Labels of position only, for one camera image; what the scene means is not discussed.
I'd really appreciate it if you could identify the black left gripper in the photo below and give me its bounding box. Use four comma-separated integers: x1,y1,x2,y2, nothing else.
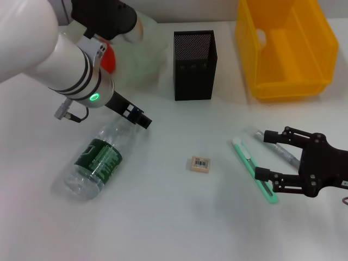
104,91,152,129

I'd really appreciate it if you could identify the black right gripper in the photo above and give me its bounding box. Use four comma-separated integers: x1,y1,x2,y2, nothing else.
254,126,348,198

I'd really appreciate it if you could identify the silver glitter pen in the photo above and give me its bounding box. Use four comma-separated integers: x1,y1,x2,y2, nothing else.
252,129,301,169

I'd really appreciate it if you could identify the green white toothbrush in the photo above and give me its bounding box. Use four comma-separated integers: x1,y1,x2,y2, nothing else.
232,136,278,204

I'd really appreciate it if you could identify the clear green-label water bottle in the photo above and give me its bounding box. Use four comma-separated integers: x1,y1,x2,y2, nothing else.
53,116,145,202

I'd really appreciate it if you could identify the beige eraser with barcode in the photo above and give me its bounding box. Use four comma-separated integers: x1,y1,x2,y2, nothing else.
186,156,212,174

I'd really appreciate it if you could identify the orange fruit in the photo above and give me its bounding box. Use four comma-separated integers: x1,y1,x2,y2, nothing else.
100,43,117,74

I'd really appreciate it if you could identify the white paper ball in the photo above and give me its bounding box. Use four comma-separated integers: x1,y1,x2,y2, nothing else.
255,28,267,44

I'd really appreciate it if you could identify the black mesh pen holder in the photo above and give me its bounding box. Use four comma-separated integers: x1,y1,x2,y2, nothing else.
173,29,219,102

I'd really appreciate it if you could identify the pale green glass fruit bowl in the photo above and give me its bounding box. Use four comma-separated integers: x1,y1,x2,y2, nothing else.
108,10,168,89

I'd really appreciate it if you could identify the yellow plastic storage bin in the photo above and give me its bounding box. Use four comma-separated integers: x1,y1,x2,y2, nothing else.
234,0,339,103

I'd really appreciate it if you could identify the left gripper cable with plug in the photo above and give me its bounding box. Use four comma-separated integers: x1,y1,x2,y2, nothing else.
54,97,89,123

